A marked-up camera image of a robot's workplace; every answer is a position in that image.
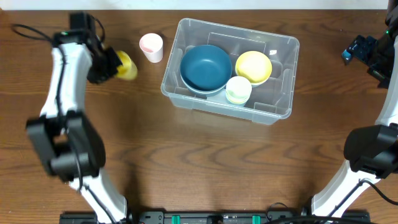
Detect yellow cup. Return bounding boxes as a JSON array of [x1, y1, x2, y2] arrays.
[[116, 50, 138, 80], [226, 94, 249, 106]]

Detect pink plastic cup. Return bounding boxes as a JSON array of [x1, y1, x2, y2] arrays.
[[139, 33, 164, 63]]

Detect dark blue large bowl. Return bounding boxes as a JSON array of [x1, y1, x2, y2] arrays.
[[182, 79, 226, 97]]

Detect yellow small bowl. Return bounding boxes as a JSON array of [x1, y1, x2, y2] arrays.
[[235, 51, 272, 83]]

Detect white small bowl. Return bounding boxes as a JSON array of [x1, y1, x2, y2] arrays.
[[251, 80, 267, 88]]

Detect cream white plastic cup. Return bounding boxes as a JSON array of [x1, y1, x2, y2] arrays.
[[226, 76, 252, 99]]

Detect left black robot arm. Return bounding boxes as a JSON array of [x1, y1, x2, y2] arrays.
[[26, 12, 132, 223]]

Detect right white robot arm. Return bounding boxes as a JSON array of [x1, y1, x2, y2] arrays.
[[302, 0, 397, 222]]

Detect clear plastic storage container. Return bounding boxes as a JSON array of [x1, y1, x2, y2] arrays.
[[161, 18, 300, 125]]

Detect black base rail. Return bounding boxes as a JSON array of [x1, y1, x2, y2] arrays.
[[58, 208, 373, 224]]

